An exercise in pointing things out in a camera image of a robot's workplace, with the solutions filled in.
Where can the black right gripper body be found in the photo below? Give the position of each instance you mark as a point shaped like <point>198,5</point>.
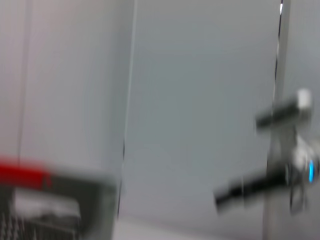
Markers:
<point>250,192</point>

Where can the grey-green perforated storage bin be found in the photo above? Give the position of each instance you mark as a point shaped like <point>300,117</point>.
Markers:
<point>62,212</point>

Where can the red plastic bar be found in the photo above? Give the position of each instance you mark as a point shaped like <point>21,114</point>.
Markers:
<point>22,172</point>

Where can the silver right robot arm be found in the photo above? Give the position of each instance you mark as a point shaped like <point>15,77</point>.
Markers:
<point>305,155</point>

